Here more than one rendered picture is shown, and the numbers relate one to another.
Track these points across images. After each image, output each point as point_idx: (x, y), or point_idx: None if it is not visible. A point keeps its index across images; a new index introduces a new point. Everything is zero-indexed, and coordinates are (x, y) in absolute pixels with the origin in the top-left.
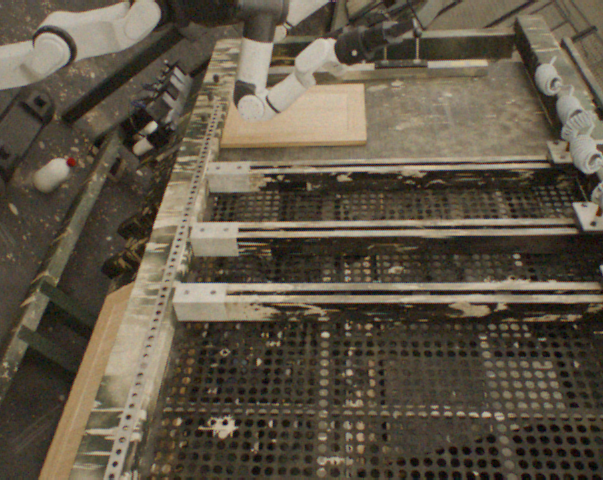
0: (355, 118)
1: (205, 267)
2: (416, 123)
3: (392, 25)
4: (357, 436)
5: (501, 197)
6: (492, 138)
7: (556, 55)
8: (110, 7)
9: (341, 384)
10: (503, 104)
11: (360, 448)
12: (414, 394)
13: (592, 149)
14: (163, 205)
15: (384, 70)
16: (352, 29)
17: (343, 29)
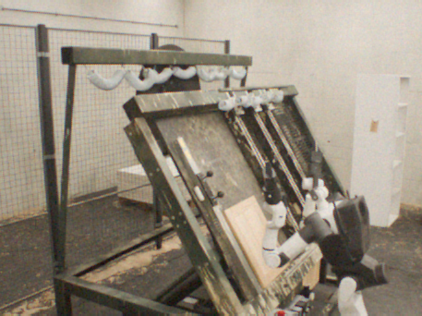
0: (246, 205)
1: None
2: (229, 176)
3: (317, 151)
4: (30, 314)
5: None
6: (219, 139)
7: (177, 96)
8: (358, 309)
9: (307, 178)
10: (196, 132)
11: (33, 309)
12: (298, 161)
13: (259, 98)
14: (319, 258)
15: None
16: (319, 168)
17: (319, 174)
